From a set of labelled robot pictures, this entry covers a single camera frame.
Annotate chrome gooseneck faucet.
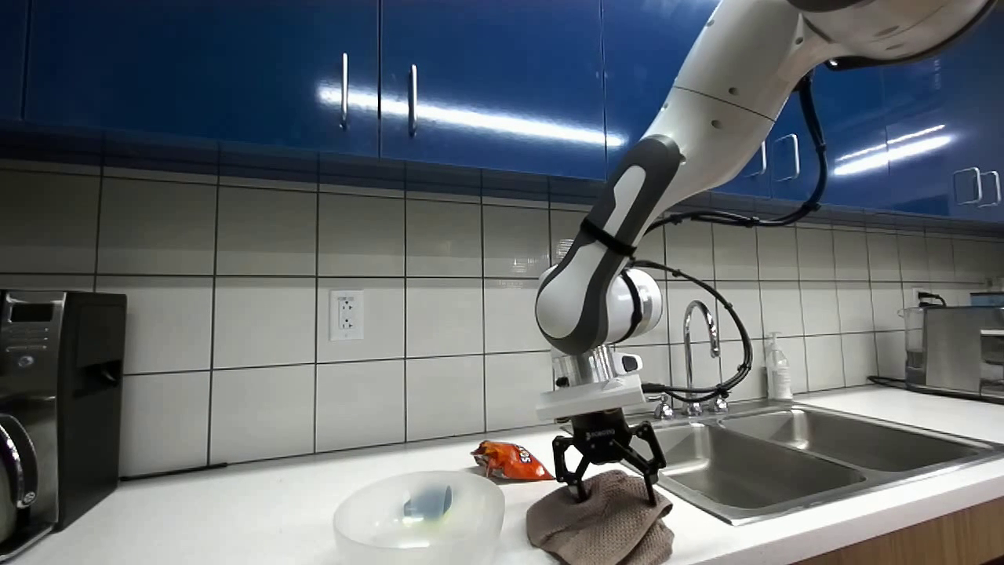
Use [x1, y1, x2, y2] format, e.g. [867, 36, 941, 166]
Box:
[681, 297, 728, 405]

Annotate clear plastic bowl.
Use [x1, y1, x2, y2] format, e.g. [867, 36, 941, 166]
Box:
[330, 468, 509, 565]

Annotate orange snack packet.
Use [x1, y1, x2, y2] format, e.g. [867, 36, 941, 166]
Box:
[467, 435, 557, 485]

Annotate wooden sink front panel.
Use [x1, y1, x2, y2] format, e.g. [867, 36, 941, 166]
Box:
[796, 491, 1004, 565]

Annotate brown waffle towel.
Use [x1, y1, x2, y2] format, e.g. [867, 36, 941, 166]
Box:
[524, 468, 679, 565]

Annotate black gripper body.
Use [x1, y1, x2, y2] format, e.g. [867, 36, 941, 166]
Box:
[567, 406, 644, 450]

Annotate stainless steel double sink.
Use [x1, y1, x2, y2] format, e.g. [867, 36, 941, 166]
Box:
[644, 399, 1004, 528]

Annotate blue upper cabinets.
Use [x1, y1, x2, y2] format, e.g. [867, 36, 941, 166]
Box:
[0, 0, 1004, 232]

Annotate black coffee maker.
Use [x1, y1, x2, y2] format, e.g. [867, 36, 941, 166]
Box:
[0, 287, 128, 561]

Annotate white wall outlet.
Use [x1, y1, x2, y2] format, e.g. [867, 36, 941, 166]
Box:
[330, 287, 368, 345]

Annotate steel countertop appliance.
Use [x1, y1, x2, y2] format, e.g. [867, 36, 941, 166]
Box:
[907, 287, 1004, 405]

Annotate white soap pump bottle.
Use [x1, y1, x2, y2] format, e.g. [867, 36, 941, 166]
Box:
[763, 332, 796, 405]

